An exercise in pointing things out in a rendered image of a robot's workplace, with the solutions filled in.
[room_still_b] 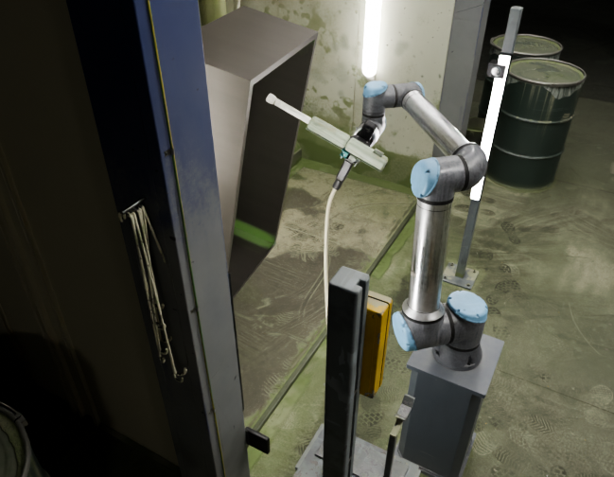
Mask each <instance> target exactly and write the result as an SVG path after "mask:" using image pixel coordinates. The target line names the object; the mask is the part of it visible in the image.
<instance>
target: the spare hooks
mask: <svg viewBox="0 0 614 477"><path fill-rule="evenodd" d="M145 199H146V198H145V197H142V198H140V199H139V200H137V201H135V202H133V203H132V204H131V205H129V206H128V207H126V208H125V209H122V210H120V211H118V213H117V217H118V219H119V220H120V222H123V220H122V217H123V219H124V220H125V219H126V214H127V216H128V217H130V218H131V221H132V230H133V233H134V238H135V243H136V247H137V252H138V257H139V261H140V266H141V273H142V276H143V281H144V287H145V292H146V296H147V301H148V305H149V314H150V319H151V322H152V327H153V332H154V336H155V341H156V345H157V349H158V355H159V359H160V361H162V363H164V362H165V358H162V355H161V354H163V355H166V354H167V353H168V354H169V357H170V361H171V366H172V370H173V376H174V379H175V380H176V381H178V382H183V381H184V378H182V380H178V379H177V378H176V376H179V375H181V376H183V375H185V374H186V371H187V369H186V368H184V372H182V373H179V372H177V371H176V368H175V365H174V361H173V357H172V354H171V350H170V345H169V342H171V340H172V337H171V336H170V338H169V339H168V338H167V331H166V327H167V326H166V324H164V320H163V316H162V311H161V309H163V308H164V306H165V305H164V303H162V304H161V307H160V303H159V298H158V293H157V290H156V286H155V281H154V275H153V271H152V268H151V263H150V253H149V237H148V228H147V222H148V224H149V229H150V231H151V233H152V235H153V237H154V239H155V241H156V244H157V247H158V249H159V251H160V253H161V255H162V258H163V261H164V262H165V263H166V261H165V257H164V254H163V252H162V249H161V246H160V244H159V242H158V240H157V237H156V235H155V233H154V230H153V228H152V226H151V224H150V221H149V217H148V214H147V212H146V210H145V206H144V205H142V204H141V202H143V201H144V200H145ZM136 207H137V208H138V209H137V208H136ZM135 211H136V212H137V213H138V215H139V220H140V225H141V229H142V236H143V240H142V237H141V233H140V229H139V225H138V222H137V218H136V214H135ZM135 225H136V228H137V232H138V235H139V238H140V242H141V246H142V251H143V254H144V257H145V260H146V264H147V269H148V276H149V285H148V282H147V278H146V273H145V269H144V265H143V259H142V256H141V253H140V249H139V243H138V237H137V234H136V228H135ZM143 242H144V243H143ZM149 287H150V295H149ZM151 301H152V303H151ZM157 310H158V311H159V315H160V319H161V323H159V318H158V311H157ZM160 326H163V327H160ZM160 329H161V330H163V331H164V334H165V337H166V338H165V339H163V338H162V334H161V330H160ZM160 341H161V342H164V343H167V348H166V351H163V350H162V348H161V346H160ZM175 375H176V376H175Z"/></svg>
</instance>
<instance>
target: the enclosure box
mask: <svg viewBox="0 0 614 477"><path fill-rule="evenodd" d="M201 29H202V45H203V54H204V62H205V72H206V80H207V89H208V97H209V106H210V115H211V123H212V132H213V141H214V150H215V158H216V167H217V175H218V184H219V200H220V210H221V218H222V227H223V235H224V244H225V253H226V261H227V270H228V273H230V276H231V286H232V295H233V299H234V298H235V296H236V295H237V294H238V292H239V291H240V290H241V288H242V287H243V286H244V285H245V283H246V282H247V281H248V279H249V278H250V277H251V275H252V274H253V273H254V271H255V270H256V269H257V267H258V266H259V265H260V264H261V262H262V261H263V260H264V258H265V257H266V256H267V255H268V253H269V252H270V251H271V249H272V248H273V247H274V245H275V243H276V239H277V234H278V229H279V224H280V220H281V215H282V210H283V205H284V201H285V197H286V192H287V187H288V182H289V174H290V169H291V164H292V159H293V154H294V150H295V145H296V140H297V135H298V131H299V126H300V121H301V119H299V118H297V117H295V116H294V115H291V114H289V113H288V112H286V111H284V110H283V109H281V108H279V107H277V106H276V105H274V104H270V103H269V102H267V101H266V99H267V96H268V95H269V94H273V95H274V96H276V98H278V99H280V100H281V101H283V102H285V103H287V104H288V105H289V106H291V107H292V108H294V109H296V110H298V111H299V112H303V107H304V102H305V97H306V92H307V85H308V80H309V75H310V70H311V65H312V61H313V56H314V51H315V46H316V42H317V37H318V31H316V30H313V29H310V28H307V27H304V26H300V25H297V24H294V23H292V22H289V21H286V20H284V19H281V18H278V17H275V16H272V15H270V14H267V13H265V12H262V11H259V10H256V9H251V8H249V7H246V6H243V7H241V8H239V9H236V10H233V11H231V12H229V13H227V14H225V15H223V16H221V17H219V18H218V19H216V20H214V21H212V22H210V23H208V24H206V25H204V26H201Z"/></svg>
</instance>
